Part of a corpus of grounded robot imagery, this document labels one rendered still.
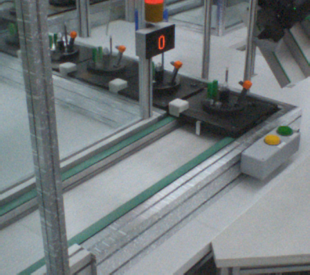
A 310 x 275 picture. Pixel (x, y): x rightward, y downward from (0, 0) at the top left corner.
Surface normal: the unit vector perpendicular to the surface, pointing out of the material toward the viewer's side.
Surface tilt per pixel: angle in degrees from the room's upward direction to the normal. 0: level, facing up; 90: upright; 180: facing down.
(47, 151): 90
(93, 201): 0
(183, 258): 0
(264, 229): 0
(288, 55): 45
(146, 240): 90
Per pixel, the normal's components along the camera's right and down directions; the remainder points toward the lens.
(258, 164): -0.65, 0.34
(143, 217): 0.00, -0.90
